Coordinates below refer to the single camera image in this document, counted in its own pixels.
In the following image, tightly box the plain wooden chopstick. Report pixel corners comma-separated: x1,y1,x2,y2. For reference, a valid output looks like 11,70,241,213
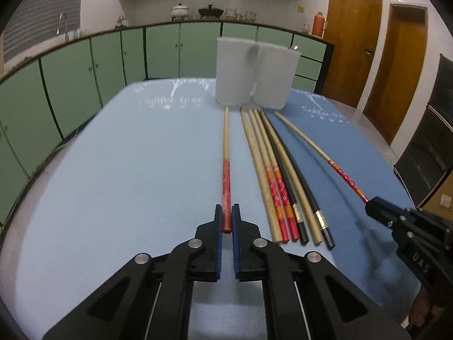
240,108,284,245
261,112,324,246

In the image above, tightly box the green base cabinet run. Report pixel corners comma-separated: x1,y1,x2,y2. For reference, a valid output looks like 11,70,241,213
0,21,335,234

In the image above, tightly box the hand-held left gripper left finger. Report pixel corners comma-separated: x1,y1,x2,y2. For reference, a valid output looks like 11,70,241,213
42,203,223,340

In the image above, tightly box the red patterned wooden chopstick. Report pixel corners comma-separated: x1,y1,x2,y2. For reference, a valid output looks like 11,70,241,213
222,106,232,235
274,111,369,205

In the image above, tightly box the grey window blind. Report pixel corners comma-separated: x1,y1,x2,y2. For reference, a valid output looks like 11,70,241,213
2,0,86,68

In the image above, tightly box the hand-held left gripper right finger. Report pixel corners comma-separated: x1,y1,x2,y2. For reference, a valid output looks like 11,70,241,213
232,203,413,340

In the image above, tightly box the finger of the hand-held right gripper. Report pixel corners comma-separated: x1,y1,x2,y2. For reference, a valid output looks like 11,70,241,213
366,196,416,237

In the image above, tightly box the orange thermos flask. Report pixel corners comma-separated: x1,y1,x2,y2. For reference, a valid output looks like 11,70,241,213
312,11,328,38

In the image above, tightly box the white translucent chopstick holder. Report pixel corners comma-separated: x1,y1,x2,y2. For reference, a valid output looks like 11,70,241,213
215,37,260,107
252,42,302,110

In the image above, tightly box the white lidded pot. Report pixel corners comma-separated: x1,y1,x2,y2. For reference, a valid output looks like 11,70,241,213
170,3,190,21

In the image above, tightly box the orange banded red chopstick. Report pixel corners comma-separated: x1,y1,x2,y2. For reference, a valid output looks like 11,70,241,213
253,110,301,242
248,109,291,243

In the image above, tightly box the black chopstick silver band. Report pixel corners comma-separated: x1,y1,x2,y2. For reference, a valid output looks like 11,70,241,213
259,111,309,245
264,113,336,249

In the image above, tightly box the chrome sink faucet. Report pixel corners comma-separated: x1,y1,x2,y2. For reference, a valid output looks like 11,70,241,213
57,12,69,41

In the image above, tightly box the cardboard box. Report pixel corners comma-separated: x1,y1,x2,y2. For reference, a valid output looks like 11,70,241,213
423,180,453,216

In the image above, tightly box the black cooking pan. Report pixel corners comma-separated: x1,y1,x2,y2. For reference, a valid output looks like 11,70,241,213
197,4,224,20

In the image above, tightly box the black glass door cabinet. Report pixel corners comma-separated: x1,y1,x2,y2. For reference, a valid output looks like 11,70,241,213
394,54,453,208

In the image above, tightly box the wooden door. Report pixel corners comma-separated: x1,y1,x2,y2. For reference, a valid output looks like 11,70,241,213
363,3,429,146
322,0,383,109

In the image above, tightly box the dark blue table mat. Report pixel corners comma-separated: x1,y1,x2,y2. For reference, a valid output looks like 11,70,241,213
272,88,423,326

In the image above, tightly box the light blue table mat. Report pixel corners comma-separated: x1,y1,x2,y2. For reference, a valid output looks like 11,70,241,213
14,77,337,340

